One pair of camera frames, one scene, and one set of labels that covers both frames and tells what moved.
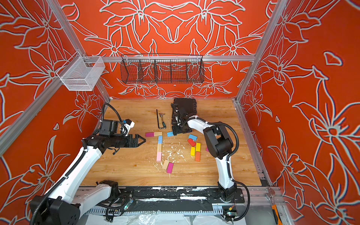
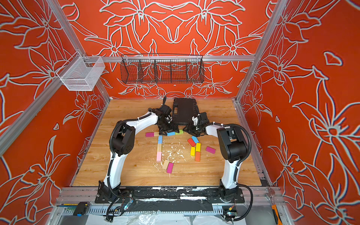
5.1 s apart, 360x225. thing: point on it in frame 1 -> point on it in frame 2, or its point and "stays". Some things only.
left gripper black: (136, 144) -> (171, 129)
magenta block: (149, 134) stays
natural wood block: (159, 147) stays
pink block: (159, 156) stays
